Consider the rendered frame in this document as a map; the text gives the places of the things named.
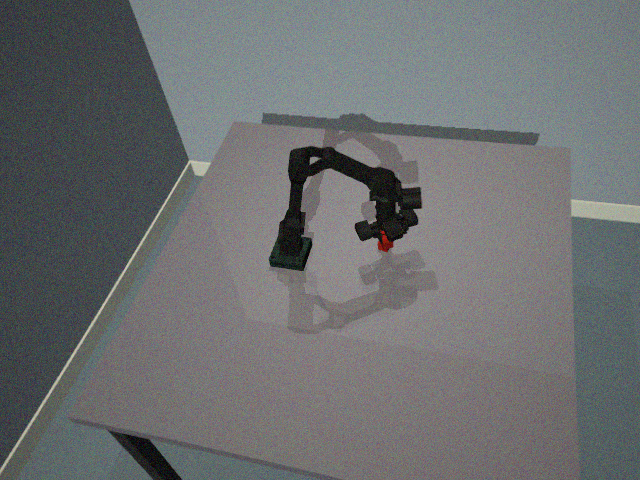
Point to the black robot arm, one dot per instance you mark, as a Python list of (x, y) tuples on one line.
[(385, 190)]

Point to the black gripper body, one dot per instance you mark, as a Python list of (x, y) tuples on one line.
[(366, 231)]

